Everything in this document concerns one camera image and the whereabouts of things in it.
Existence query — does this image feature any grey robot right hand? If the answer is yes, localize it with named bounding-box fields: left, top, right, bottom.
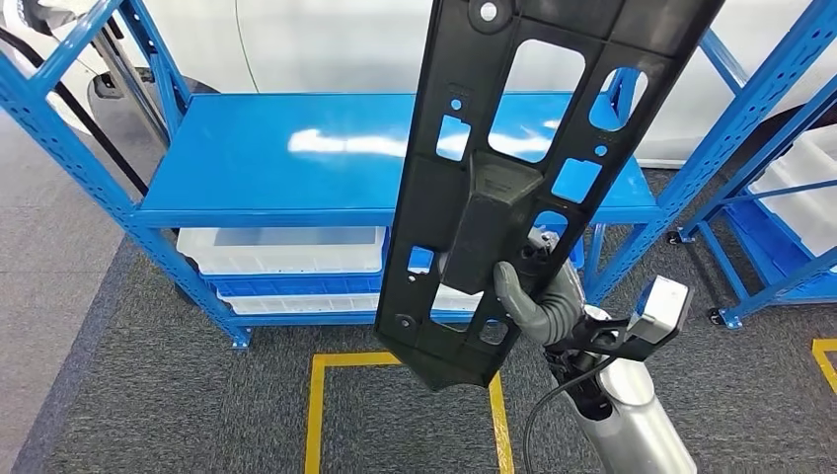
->
left=494, top=228, right=585, bottom=345

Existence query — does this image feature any blue metal shelf rack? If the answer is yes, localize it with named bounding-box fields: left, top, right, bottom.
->
left=0, top=0, right=837, bottom=350
left=666, top=71, right=837, bottom=331

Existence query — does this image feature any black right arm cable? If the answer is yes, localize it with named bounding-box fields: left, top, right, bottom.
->
left=522, top=355, right=619, bottom=474

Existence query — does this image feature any white plastic tray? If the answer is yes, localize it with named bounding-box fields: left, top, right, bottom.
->
left=176, top=226, right=388, bottom=277
left=431, top=284, right=487, bottom=314
left=218, top=292, right=384, bottom=317

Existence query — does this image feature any black plastic frame part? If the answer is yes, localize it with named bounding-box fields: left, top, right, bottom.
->
left=373, top=0, right=725, bottom=392

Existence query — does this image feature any large white storage bin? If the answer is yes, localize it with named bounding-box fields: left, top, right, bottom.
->
left=748, top=123, right=837, bottom=273

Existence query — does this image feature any thick black hose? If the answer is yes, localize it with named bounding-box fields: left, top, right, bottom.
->
left=0, top=27, right=150, bottom=198

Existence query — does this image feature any white car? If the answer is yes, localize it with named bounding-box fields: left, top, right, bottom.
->
left=13, top=0, right=837, bottom=170

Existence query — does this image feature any yellow floor tape square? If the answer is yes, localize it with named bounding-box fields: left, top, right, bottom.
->
left=303, top=352, right=516, bottom=474

